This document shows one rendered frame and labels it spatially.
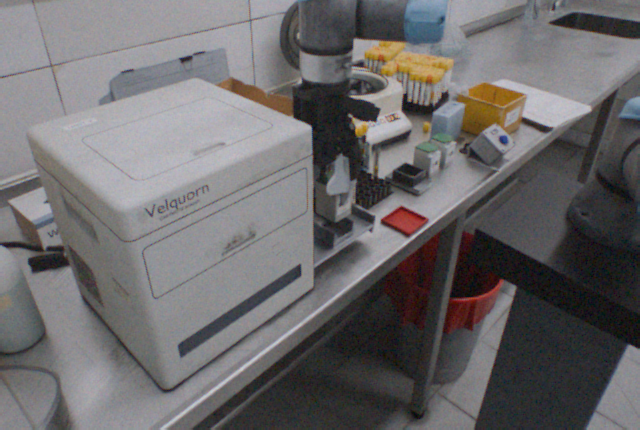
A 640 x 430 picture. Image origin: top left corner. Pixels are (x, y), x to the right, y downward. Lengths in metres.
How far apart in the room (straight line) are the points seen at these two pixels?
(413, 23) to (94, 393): 0.63
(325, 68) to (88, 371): 0.53
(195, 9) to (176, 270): 0.81
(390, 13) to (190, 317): 0.45
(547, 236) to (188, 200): 0.60
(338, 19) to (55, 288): 0.63
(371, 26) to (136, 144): 0.33
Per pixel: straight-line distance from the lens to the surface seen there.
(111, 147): 0.65
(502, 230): 0.89
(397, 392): 1.79
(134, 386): 0.75
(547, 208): 0.98
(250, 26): 1.39
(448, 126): 1.23
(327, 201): 0.81
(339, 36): 0.67
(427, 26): 0.64
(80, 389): 0.77
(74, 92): 1.18
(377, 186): 1.05
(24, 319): 0.82
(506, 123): 1.36
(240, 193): 0.61
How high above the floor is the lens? 1.45
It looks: 32 degrees down
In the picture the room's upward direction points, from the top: straight up
